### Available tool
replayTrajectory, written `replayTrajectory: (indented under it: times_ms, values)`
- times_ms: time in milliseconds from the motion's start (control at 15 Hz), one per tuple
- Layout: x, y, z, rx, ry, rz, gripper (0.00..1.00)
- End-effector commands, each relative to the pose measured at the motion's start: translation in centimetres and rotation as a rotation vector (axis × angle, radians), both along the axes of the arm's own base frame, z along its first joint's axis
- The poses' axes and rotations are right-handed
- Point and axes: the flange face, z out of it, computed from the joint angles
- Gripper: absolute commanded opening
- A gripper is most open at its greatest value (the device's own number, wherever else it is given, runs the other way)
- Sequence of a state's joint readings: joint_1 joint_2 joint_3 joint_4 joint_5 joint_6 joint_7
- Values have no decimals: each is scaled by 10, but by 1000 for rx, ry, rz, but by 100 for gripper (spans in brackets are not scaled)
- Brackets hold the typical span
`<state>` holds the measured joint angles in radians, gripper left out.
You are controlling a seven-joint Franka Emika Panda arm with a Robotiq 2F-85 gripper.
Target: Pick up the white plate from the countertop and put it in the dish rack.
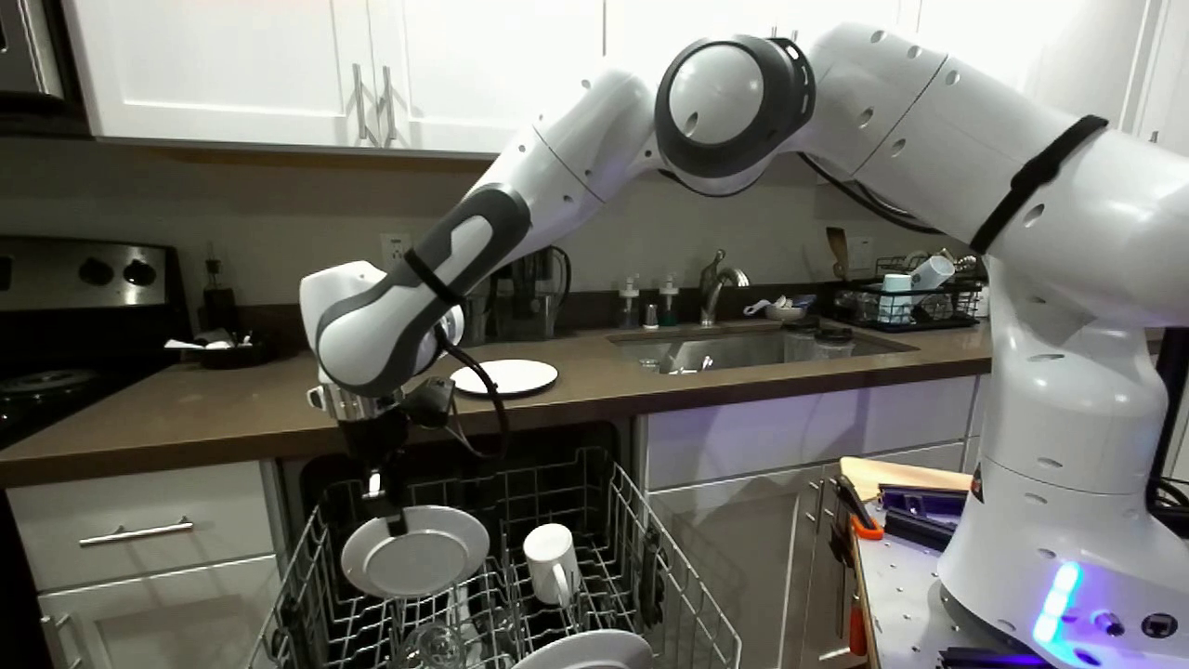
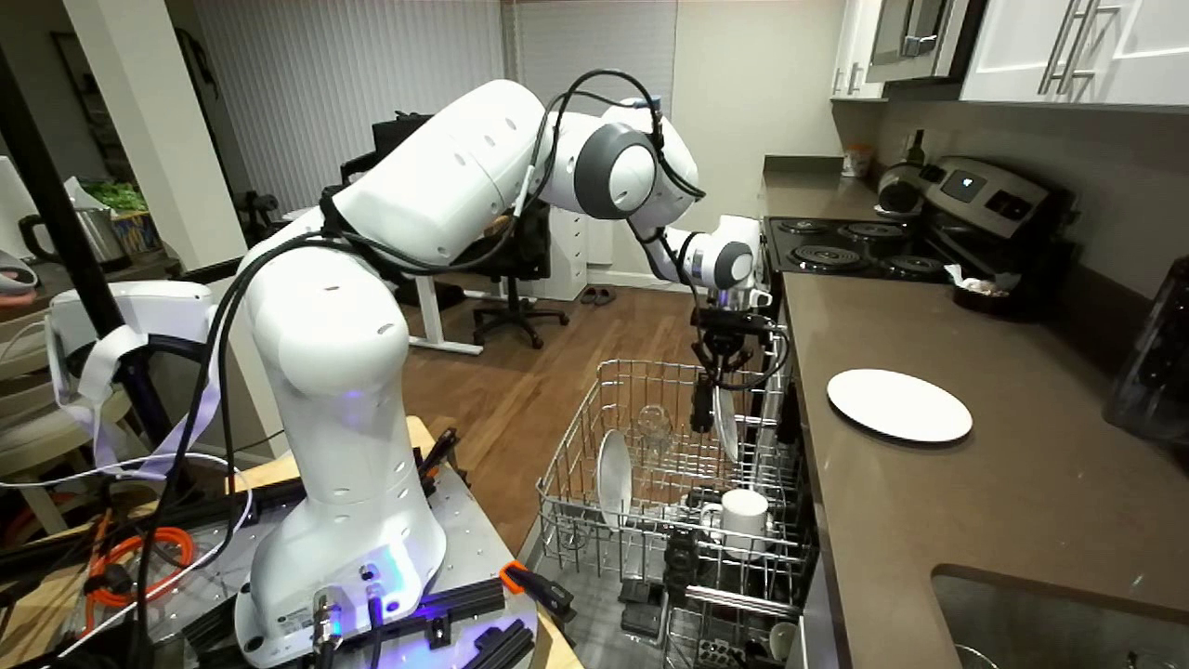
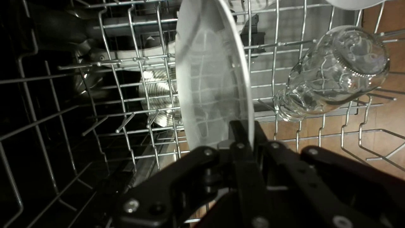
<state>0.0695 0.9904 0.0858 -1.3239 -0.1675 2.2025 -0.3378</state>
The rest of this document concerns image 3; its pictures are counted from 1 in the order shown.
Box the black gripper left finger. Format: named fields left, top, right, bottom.
left=110, top=119, right=271, bottom=228

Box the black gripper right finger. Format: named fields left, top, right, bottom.
left=252, top=120, right=405, bottom=228

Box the white round plate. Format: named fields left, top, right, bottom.
left=175, top=0, right=256, bottom=151

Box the white dinner plate standing upright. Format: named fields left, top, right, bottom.
left=326, top=0, right=385, bottom=12

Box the clear drinking glass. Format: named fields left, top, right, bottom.
left=273, top=24, right=391, bottom=123

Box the wire dish rack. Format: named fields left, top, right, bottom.
left=0, top=0, right=405, bottom=228

